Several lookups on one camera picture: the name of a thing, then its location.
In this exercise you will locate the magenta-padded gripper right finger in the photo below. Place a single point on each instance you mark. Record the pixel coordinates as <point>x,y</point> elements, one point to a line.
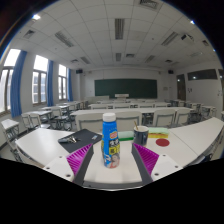
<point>146,158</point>

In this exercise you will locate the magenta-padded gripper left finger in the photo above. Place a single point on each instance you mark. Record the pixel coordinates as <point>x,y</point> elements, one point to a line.
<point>78,160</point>

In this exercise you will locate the blue white-capped drink bottle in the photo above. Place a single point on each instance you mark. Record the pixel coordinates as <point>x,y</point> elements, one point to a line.
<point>109,143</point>

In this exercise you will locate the black mouse pad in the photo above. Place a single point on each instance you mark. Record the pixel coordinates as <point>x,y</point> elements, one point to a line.
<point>85,140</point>

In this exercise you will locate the dark blue paper cup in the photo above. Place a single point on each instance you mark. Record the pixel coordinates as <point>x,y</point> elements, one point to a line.
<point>141,136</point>

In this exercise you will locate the flat round red coaster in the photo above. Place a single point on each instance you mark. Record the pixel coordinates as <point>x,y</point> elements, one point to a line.
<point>162,142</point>

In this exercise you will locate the bunch of keys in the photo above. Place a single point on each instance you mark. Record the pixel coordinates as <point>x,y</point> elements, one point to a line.
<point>68,139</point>

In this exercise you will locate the yellow and green sponge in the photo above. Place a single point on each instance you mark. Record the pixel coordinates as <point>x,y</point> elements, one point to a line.
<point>158,132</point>

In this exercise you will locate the wooden stir stick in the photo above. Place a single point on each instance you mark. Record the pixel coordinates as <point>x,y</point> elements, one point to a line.
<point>136,125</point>

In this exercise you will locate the group of classroom chairs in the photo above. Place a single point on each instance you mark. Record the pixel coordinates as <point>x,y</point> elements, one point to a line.
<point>90,123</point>

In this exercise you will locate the group of classroom desks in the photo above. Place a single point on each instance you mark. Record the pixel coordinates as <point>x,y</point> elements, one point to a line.
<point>133,110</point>

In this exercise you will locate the white lectern desk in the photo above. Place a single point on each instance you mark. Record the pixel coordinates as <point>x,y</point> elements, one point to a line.
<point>121,95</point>

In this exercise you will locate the dark green chalkboard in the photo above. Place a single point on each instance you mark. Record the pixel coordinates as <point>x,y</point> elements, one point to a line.
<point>126,88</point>

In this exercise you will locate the brown wooden door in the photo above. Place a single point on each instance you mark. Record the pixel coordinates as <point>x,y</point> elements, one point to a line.
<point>181,88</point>

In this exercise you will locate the large window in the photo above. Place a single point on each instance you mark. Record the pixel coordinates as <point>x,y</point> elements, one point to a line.
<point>62,83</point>
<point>39,83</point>
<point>6,83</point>

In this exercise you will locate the group of ceiling lights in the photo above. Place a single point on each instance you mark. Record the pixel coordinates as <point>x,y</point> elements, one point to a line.
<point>119,28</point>

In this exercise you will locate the black wall speaker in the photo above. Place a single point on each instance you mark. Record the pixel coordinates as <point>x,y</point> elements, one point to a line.
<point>79,71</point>
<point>170,71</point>

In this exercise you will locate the dark high wall window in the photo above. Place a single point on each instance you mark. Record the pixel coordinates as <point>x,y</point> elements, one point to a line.
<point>202,74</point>

